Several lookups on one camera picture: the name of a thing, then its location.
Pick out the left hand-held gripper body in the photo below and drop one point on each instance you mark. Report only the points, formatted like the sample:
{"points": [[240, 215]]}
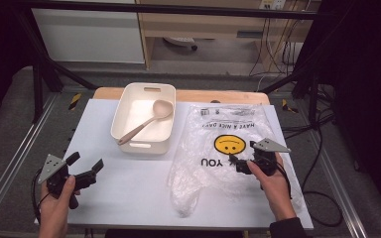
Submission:
{"points": [[54, 168]]}

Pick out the clear plastic bag yellow face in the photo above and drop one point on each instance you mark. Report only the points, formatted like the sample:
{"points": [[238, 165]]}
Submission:
{"points": [[205, 185]]}

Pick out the white power strip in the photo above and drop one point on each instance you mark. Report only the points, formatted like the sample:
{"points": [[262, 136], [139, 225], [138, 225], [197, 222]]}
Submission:
{"points": [[273, 4]]}

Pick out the beige ladle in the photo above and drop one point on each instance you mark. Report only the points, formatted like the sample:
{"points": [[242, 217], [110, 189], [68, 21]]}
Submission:
{"points": [[162, 109]]}

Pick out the wooden table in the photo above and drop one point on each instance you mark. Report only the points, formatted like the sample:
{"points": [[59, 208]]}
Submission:
{"points": [[195, 95]]}

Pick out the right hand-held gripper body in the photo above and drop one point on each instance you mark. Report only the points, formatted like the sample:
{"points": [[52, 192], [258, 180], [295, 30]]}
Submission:
{"points": [[264, 158]]}

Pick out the black metal frame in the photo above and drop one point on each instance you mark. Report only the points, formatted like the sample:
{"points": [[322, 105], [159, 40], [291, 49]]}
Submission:
{"points": [[165, 9]]}

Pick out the wooden desk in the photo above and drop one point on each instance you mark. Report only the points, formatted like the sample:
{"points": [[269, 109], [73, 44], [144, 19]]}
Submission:
{"points": [[205, 24]]}

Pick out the dark curtain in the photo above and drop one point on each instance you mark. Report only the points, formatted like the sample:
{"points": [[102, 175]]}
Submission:
{"points": [[0, 49], [367, 82]]}

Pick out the grey footrest with casters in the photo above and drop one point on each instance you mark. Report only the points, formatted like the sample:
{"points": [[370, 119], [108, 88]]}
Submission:
{"points": [[180, 41]]}

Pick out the white plastic bin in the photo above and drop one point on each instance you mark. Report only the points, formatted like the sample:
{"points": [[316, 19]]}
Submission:
{"points": [[135, 115]]}

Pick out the person's left hand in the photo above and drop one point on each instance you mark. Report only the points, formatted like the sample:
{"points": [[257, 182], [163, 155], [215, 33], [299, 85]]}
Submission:
{"points": [[54, 206]]}

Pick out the aluminium rail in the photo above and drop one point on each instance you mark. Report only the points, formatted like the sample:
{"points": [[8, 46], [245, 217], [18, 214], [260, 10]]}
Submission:
{"points": [[16, 162], [339, 188]]}

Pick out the person's right hand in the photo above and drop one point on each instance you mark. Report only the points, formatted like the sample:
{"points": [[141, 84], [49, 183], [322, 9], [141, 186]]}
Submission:
{"points": [[276, 190]]}

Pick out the white cabinet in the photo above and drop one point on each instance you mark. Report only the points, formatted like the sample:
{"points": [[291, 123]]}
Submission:
{"points": [[86, 36]]}

